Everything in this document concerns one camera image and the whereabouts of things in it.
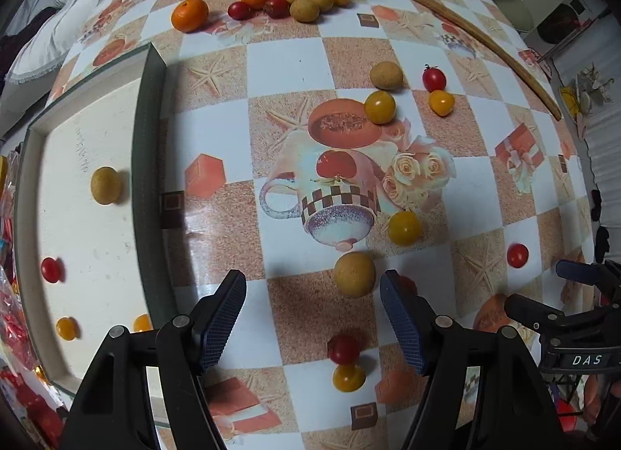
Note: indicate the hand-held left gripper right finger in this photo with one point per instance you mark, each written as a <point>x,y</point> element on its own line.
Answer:
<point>405,324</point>

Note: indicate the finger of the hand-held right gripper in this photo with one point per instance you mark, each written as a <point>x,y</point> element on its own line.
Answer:
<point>531,312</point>
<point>589,275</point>

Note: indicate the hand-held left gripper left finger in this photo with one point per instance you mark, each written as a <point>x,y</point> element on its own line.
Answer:
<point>220,321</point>

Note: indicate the white tray with dark rim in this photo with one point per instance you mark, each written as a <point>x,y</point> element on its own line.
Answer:
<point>87,236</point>

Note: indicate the red cherry tomato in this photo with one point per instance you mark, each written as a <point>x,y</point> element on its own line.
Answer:
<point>344,349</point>
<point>51,269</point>
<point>276,7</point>
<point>239,10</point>
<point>433,77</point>
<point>517,255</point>

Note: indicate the pale artificial flowers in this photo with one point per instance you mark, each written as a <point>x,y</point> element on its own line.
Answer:
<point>584,86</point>

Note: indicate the checked printed tablecloth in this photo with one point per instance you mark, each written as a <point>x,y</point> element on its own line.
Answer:
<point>301,149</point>

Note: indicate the pile of red snack packets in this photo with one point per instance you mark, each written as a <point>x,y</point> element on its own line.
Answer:
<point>19,324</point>

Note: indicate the long wooden stick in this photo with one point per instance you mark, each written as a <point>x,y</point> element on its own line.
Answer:
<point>465,30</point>

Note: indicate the grey white blanket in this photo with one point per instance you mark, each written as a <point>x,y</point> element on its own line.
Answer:
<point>63,8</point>

